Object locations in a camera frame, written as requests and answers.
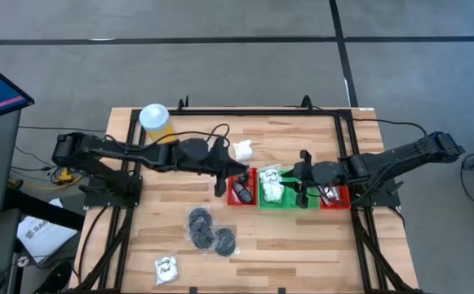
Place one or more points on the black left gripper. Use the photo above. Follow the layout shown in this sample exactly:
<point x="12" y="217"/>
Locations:
<point x="196" y="155"/>

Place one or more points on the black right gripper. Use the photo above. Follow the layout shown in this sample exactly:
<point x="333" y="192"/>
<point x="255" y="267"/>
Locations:
<point x="322" y="175"/>

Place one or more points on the white round plug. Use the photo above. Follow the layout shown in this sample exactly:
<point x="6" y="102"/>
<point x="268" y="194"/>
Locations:
<point x="23" y="261"/>

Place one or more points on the long black scrunchies packet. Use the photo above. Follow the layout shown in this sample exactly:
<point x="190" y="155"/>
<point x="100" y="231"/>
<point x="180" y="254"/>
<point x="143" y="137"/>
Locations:
<point x="200" y="228"/>

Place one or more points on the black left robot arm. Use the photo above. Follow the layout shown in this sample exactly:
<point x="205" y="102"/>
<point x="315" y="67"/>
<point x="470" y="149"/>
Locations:
<point x="118" y="153"/>

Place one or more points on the small dark travel bottle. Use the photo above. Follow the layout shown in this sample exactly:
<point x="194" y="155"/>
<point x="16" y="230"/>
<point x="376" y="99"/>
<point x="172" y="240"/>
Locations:
<point x="242" y="178"/>

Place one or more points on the white label sticker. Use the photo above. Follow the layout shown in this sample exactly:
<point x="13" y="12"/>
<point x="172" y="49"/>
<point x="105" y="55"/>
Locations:
<point x="366" y="108"/>

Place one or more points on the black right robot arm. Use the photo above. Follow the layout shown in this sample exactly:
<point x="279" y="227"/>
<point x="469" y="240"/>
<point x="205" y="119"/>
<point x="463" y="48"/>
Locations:
<point x="400" y="157"/>

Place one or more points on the red plastic basket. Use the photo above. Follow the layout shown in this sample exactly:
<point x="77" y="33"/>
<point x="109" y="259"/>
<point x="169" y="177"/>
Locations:
<point x="232" y="199"/>
<point x="344" y="203"/>

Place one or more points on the small black scrunchie packet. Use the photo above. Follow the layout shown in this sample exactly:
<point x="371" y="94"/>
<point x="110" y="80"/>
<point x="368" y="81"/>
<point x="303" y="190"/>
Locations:
<point x="224" y="241"/>

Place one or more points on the gray travel bottle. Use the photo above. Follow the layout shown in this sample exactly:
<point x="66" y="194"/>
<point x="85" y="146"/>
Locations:
<point x="243" y="192"/>

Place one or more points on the vanity pad packet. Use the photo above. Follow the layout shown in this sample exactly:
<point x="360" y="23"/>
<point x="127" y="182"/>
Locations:
<point x="271" y="176"/>
<point x="166" y="269"/>

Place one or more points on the white printed paper sheet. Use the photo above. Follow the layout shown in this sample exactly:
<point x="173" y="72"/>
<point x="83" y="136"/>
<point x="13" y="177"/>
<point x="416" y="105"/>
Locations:
<point x="42" y="237"/>

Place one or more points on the yellow wipes canister white lid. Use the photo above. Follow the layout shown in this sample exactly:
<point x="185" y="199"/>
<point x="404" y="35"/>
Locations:
<point x="155" y="118"/>

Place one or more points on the white cotton balls bag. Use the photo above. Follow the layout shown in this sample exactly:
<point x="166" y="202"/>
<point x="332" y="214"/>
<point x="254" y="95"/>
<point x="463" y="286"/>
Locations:
<point x="243" y="151"/>
<point x="272" y="192"/>

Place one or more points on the person's black shoe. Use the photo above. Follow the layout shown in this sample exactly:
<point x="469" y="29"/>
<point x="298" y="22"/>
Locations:
<point x="53" y="277"/>

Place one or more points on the black edge clamp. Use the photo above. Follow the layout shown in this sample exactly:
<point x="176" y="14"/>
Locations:
<point x="306" y="103"/>
<point x="193" y="290"/>
<point x="281" y="290"/>
<point x="183" y="105"/>

